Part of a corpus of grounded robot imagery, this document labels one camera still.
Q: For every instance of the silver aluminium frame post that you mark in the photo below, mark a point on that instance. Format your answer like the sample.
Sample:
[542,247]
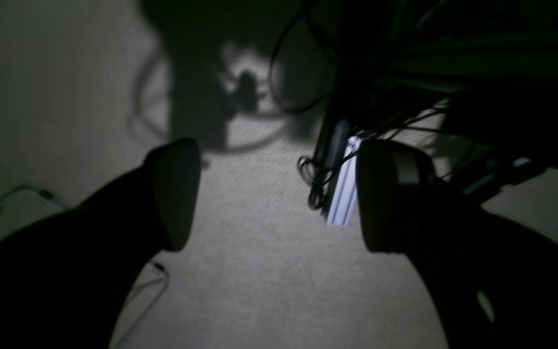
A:
[343,194]

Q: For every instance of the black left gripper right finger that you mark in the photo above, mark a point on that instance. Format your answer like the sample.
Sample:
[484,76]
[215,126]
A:
[493,282]

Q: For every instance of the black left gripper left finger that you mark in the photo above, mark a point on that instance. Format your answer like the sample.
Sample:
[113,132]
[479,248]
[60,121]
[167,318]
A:
[65,279]

